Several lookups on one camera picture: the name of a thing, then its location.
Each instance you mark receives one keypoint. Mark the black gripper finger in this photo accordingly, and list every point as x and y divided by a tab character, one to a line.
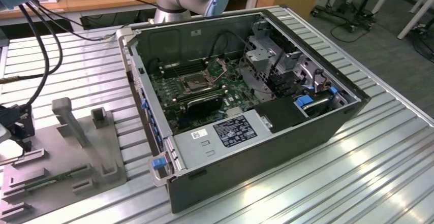
25	145

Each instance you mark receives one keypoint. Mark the silver square CPU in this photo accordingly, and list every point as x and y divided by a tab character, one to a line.
8	161

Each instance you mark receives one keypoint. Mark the CPU socket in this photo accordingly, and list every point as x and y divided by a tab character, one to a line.
195	84

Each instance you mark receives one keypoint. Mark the grey parts rack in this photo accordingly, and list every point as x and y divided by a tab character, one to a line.
60	153

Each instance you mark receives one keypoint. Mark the green RAM stick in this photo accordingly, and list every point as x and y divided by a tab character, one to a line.
50	180

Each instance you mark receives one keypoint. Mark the wooden desk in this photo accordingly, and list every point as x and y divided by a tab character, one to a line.
101	1

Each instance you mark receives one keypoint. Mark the grey power supply unit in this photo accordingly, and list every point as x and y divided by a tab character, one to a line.
203	147

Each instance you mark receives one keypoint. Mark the silver chipset heatsink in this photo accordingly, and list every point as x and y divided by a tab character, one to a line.
233	111

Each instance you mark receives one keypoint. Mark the green motherboard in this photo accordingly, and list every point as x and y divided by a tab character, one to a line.
233	81

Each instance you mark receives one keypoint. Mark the black open PC case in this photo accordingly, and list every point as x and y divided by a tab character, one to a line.
253	178

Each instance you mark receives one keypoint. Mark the black plastic shroud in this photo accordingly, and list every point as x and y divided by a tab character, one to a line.
280	114

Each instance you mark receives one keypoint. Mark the metal drive cage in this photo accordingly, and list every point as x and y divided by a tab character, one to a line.
260	53

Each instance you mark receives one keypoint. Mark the large blue latch clip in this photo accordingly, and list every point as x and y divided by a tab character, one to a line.
302	101

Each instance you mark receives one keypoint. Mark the small blue clip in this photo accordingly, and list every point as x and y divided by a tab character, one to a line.
332	91

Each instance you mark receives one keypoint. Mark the black wheeled stand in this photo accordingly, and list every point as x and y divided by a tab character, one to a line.
359	15

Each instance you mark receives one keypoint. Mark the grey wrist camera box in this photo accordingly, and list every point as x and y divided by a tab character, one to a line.
4	133

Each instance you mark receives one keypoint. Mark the white table frame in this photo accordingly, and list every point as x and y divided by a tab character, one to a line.
411	18

